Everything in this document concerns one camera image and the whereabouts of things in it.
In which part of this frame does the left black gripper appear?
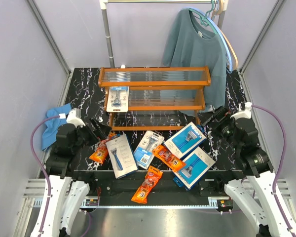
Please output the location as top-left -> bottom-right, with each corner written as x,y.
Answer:
72,116 -> 111,153

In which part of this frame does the light blue clothes hanger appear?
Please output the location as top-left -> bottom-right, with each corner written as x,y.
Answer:
188,0 -> 233,73

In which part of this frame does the purple cable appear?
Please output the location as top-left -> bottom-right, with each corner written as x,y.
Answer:
251,104 -> 296,232
30,115 -> 62,233

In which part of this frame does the metal clothes rack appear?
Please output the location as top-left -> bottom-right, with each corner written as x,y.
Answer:
99,0 -> 229,68

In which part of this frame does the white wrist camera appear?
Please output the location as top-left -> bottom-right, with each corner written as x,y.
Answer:
66,108 -> 86,128
231,102 -> 252,120

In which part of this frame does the blue razor box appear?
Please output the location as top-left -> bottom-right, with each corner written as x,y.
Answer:
173,147 -> 215,190
163,122 -> 206,159

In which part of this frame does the wooden clothes hanger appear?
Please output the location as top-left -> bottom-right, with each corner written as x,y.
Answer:
211,0 -> 238,72

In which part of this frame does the blue razor box lower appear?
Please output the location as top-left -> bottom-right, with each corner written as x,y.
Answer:
173,147 -> 215,190

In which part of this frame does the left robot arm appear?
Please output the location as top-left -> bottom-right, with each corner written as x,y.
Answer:
31,118 -> 111,237

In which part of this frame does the Gillette razor pack on shelf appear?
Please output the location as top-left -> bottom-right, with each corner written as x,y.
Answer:
107,86 -> 129,113

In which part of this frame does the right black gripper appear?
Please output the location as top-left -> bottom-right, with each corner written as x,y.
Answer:
195,104 -> 240,151

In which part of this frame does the orange wooden three-tier shelf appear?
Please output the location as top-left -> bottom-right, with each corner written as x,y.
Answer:
98,67 -> 211,131

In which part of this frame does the blue cloth hat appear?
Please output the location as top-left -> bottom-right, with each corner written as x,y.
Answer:
41,103 -> 72,151

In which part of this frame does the Gillette razor blister pack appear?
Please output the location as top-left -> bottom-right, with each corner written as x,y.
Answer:
134,131 -> 164,169

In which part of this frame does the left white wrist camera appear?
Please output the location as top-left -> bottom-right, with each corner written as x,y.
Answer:
66,108 -> 86,128

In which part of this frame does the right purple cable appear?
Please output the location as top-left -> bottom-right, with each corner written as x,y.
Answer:
251,104 -> 296,232

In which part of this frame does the orange bic razor bag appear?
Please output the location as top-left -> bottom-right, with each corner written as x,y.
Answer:
152,145 -> 186,172
131,166 -> 163,204
89,132 -> 116,164

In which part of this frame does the blue razor box upper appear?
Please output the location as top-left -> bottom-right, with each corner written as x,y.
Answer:
163,122 -> 206,159

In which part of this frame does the orange BIC razor bag front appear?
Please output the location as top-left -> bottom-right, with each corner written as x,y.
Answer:
131,166 -> 163,204

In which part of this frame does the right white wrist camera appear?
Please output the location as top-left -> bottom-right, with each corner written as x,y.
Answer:
231,102 -> 252,120

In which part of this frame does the white Harry's razor box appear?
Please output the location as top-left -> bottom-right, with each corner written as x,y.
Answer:
106,134 -> 138,179

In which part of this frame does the teal t-shirt on hanger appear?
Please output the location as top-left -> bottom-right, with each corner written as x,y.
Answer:
162,8 -> 227,111

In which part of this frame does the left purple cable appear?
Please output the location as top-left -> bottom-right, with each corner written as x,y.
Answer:
30,115 -> 62,233

